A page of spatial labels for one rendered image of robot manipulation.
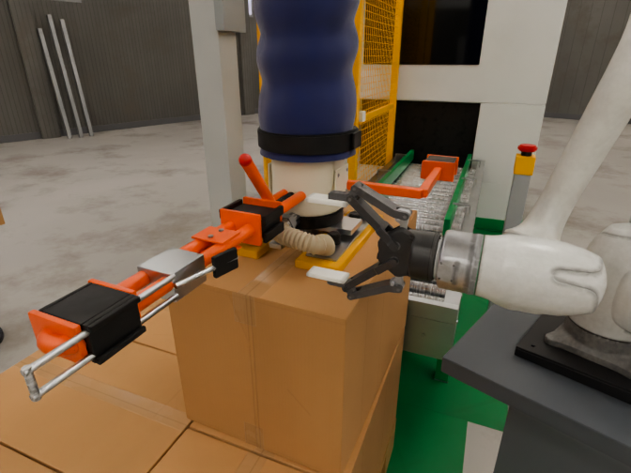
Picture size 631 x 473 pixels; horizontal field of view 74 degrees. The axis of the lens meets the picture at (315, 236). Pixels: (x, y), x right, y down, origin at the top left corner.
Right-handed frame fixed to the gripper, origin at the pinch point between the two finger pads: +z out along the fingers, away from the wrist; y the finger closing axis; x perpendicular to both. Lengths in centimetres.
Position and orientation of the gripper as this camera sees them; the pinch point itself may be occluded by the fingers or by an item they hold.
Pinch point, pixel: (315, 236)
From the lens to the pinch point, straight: 70.4
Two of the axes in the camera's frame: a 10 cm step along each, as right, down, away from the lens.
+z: -9.2, -1.6, 3.7
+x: 4.0, -3.6, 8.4
